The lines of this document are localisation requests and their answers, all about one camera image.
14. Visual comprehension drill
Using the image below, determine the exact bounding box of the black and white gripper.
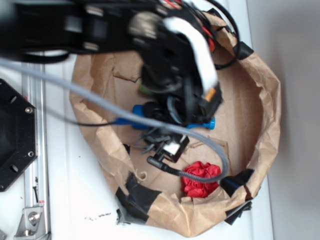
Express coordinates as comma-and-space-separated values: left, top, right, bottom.
128, 11, 222, 125

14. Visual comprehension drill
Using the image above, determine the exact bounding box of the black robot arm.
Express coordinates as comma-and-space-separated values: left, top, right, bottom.
0, 0, 223, 125

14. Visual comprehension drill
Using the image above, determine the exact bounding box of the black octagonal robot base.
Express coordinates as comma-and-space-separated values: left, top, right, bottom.
0, 79, 37, 193

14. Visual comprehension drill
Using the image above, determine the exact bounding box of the crumpled red paper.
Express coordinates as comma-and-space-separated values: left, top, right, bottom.
180, 161, 222, 199

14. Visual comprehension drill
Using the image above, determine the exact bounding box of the green plush toy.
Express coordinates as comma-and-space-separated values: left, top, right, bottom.
138, 83, 154, 97

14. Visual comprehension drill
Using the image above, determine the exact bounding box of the blue plastic bottle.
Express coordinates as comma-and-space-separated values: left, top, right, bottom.
116, 104, 216, 131

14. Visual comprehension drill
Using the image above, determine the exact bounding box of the white plastic tray lid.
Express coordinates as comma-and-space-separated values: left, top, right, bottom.
0, 0, 276, 240

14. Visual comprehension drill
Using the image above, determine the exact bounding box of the black thin cable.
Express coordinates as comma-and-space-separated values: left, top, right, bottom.
44, 107, 121, 127

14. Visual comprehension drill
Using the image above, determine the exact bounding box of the grey cable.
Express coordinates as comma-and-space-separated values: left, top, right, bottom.
0, 57, 229, 183

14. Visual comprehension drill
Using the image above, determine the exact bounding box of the aluminium extrusion rail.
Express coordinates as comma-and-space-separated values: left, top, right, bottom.
13, 62, 52, 240

